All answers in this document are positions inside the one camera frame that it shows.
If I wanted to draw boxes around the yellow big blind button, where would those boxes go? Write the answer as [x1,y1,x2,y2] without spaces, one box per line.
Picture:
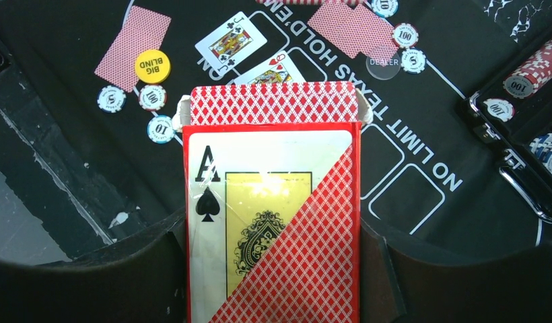
[135,49,172,84]

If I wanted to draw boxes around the blue white loose chips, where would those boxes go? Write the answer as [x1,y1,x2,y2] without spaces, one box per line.
[529,133,552,175]

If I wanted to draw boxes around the playing card deck box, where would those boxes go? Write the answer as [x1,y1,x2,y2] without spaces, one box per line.
[176,81,372,322]

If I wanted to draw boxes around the black poker table mat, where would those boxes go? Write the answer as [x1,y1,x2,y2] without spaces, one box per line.
[0,1,552,259]

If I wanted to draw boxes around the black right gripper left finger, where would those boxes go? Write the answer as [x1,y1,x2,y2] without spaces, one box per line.
[0,209,187,322]

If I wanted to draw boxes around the red card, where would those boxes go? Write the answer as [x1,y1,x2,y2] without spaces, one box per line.
[308,1,399,61]

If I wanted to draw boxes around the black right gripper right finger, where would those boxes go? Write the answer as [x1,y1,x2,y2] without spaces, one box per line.
[359,222,552,322]

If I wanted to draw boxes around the clear dealer button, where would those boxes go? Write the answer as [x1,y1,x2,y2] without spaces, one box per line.
[366,46,401,81]

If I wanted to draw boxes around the white chip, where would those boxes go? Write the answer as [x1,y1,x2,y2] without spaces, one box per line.
[392,23,419,48]
[138,84,167,111]
[483,98,515,122]

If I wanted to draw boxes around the red card player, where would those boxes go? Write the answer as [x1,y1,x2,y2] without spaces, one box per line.
[94,5,172,92]

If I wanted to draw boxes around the jack of clubs card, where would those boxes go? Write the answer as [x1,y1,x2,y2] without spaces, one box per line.
[195,11,267,76]

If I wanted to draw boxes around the light blue chip row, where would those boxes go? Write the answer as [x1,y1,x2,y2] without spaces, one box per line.
[147,115,176,144]

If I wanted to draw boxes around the red poker chip stack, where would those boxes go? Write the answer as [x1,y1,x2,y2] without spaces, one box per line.
[503,42,552,99]

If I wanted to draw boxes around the queen of hearts card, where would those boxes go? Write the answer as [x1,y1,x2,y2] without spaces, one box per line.
[234,50,306,85]

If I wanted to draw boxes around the black poker chip case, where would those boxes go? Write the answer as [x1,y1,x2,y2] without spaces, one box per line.
[458,26,552,224]

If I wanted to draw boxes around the white chip in case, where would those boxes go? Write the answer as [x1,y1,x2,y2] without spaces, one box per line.
[483,98,515,122]

